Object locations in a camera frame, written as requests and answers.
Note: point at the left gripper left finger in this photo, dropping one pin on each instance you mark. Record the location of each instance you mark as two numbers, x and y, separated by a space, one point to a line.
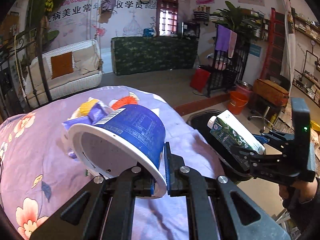
130 184

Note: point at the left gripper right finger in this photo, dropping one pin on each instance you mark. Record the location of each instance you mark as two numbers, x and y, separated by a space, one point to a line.
184 181

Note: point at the blue paper noodle cup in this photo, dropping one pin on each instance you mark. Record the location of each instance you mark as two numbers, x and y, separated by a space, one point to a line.
132 135

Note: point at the green white milk carton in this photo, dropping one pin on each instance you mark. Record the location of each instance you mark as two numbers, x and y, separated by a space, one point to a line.
230 132

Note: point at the purple plastic wrapper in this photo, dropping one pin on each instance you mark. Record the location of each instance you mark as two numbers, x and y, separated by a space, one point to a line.
99 111

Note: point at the yellow foam fruit net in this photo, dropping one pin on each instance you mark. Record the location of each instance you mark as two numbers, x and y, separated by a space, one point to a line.
84 108

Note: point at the black trash bin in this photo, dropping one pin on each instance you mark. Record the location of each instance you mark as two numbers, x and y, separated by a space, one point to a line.
232 169

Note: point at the orange foam fruit net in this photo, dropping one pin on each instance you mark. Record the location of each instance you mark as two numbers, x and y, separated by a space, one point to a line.
128 100

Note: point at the orange plastic bucket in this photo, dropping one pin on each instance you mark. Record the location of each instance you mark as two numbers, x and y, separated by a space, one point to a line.
237 102

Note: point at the purple floral bed sheet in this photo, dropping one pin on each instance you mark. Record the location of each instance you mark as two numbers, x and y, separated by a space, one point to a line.
37 174

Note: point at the red bag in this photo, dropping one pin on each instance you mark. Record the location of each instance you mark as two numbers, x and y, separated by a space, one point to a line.
199 79

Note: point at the black metal rack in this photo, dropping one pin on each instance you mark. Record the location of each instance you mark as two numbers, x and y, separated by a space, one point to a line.
224 72

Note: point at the green patterned mattress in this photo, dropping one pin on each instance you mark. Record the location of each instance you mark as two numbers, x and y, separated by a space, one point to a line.
137 54

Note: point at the white wicker swing sofa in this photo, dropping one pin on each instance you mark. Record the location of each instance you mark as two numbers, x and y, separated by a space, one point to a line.
87 70

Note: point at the orange brown cushion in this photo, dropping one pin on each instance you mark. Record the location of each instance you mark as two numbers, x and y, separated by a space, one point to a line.
61 65

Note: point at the pink towel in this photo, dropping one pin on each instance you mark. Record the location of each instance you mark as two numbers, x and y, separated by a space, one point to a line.
232 44

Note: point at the purple towel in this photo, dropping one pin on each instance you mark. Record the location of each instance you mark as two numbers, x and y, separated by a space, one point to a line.
222 38

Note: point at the black metal railing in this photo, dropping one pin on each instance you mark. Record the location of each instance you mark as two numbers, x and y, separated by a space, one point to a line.
18 89

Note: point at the potted green plant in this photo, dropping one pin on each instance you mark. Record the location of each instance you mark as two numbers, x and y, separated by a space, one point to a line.
235 19

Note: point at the red phone booth cabinet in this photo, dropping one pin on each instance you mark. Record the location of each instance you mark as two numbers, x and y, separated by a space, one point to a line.
166 17

